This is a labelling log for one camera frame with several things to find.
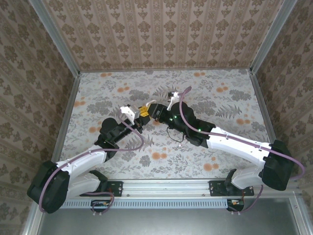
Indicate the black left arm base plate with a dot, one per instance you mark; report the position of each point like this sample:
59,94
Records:
115,188

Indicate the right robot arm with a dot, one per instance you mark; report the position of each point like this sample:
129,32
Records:
239,147

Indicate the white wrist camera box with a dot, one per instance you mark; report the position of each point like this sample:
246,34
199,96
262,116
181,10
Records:
174,99
129,111

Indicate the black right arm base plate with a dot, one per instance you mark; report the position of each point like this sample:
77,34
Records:
216,188

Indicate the aluminium mounting rail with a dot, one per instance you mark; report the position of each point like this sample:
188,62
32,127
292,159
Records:
166,188

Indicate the grey metal sheet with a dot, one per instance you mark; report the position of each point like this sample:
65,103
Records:
171,220

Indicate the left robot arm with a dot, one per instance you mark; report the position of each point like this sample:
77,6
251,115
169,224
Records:
80,161

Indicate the aluminium frame post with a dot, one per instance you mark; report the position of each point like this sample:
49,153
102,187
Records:
55,36
271,36

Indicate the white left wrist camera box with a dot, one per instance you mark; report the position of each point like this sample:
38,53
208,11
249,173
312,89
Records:
129,111

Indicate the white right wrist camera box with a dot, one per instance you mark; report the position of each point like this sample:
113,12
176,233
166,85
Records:
174,99

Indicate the aluminium table edge rail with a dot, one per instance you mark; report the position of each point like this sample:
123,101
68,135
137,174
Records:
260,98
71,107

